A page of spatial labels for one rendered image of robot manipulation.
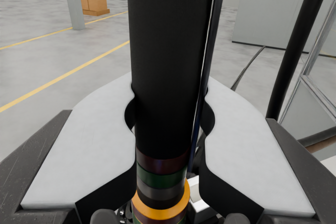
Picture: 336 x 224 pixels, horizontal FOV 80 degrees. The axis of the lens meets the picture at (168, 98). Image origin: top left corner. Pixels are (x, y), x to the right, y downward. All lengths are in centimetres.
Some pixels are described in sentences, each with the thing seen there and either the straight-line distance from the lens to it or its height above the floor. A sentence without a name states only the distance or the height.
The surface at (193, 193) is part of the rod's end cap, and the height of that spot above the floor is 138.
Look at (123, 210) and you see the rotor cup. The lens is 41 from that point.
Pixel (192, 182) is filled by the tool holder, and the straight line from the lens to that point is 20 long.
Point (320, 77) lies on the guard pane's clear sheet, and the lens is 146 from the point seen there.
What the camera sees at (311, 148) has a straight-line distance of 29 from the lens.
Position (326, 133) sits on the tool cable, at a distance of 30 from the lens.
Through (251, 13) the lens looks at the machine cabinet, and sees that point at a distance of 554.
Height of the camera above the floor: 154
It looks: 33 degrees down
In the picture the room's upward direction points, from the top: 3 degrees clockwise
